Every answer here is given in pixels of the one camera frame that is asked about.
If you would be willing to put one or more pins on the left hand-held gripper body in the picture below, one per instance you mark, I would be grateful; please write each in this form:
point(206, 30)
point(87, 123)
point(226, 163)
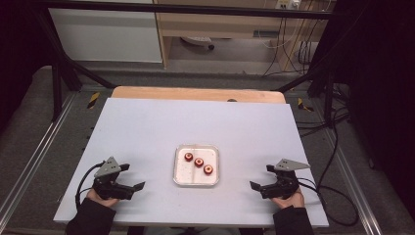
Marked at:
point(107, 184)

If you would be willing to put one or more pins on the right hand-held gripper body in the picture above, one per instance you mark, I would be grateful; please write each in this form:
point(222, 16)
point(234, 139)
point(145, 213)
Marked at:
point(284, 186)

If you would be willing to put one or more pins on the clear square tray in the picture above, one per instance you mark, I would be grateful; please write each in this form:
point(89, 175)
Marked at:
point(186, 174)

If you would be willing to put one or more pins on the person's right hand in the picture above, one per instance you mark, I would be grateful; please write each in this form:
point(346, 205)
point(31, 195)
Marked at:
point(290, 202)

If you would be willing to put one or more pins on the person's left hand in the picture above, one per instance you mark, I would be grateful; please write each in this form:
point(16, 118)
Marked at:
point(102, 201)

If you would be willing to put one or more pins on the wooden table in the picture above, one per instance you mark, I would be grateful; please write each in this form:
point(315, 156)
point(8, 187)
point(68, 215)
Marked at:
point(195, 94)

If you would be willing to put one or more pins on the white cabinet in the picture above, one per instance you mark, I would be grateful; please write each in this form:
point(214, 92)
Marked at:
point(104, 36)

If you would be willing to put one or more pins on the white chair base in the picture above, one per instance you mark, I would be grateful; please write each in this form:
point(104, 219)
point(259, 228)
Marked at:
point(197, 41)

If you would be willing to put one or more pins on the white power strip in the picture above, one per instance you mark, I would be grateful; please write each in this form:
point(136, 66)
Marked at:
point(287, 4)

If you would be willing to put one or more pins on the aluminium floor rail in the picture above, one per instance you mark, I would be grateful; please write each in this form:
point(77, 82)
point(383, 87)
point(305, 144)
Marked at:
point(354, 182)
point(32, 163)

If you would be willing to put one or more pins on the black metal frame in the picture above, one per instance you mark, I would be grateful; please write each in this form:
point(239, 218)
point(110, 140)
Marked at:
point(182, 9)

